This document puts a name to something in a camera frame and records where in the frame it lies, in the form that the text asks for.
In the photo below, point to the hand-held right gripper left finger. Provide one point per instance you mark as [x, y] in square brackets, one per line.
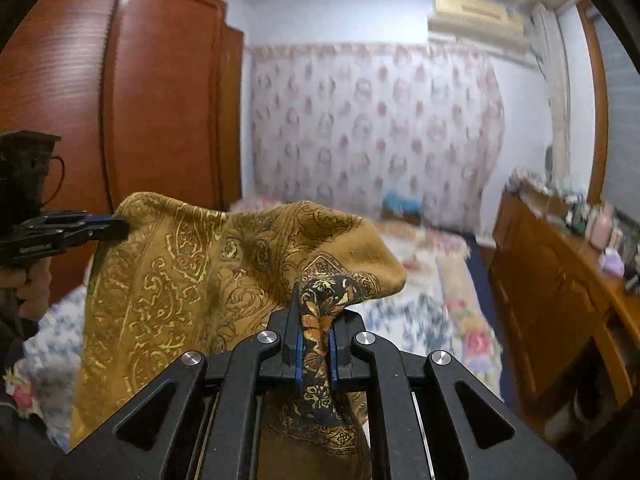
[298, 360]

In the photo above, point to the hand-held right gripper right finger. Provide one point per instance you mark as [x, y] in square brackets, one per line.
[334, 370]

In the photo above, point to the floral bedspread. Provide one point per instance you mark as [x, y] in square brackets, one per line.
[465, 310]

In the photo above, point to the wooden wardrobe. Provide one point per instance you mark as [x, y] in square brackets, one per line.
[160, 110]

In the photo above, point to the blue white floral quilt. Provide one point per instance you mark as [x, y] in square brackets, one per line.
[400, 320]

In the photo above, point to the grey window blind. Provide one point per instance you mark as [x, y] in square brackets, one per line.
[620, 110]

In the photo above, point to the pink bottle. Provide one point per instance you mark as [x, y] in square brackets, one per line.
[601, 227]

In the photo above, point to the golden brown patterned shirt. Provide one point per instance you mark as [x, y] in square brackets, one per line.
[200, 270]

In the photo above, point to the pile of folded fabrics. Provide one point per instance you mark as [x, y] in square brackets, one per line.
[545, 187]

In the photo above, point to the blue plastic bag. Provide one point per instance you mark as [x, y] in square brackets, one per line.
[400, 205]

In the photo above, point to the small purple pouch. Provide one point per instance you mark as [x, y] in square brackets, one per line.
[612, 262]

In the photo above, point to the dark blue bed sheet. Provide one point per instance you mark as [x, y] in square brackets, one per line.
[480, 255]

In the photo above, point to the wooden sideboard cabinet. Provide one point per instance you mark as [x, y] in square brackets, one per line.
[550, 285]

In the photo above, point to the cream lace curtain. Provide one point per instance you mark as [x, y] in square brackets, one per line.
[552, 90]

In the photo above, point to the grey oval ornament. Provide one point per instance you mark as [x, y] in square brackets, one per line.
[549, 157]

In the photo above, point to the wooden window frame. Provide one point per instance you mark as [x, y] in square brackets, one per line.
[592, 110]

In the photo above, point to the person's left hand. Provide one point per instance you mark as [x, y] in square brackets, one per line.
[25, 290]

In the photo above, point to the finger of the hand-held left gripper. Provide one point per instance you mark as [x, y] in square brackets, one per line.
[75, 232]

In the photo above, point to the wall air conditioner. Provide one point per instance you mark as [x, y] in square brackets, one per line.
[475, 20]

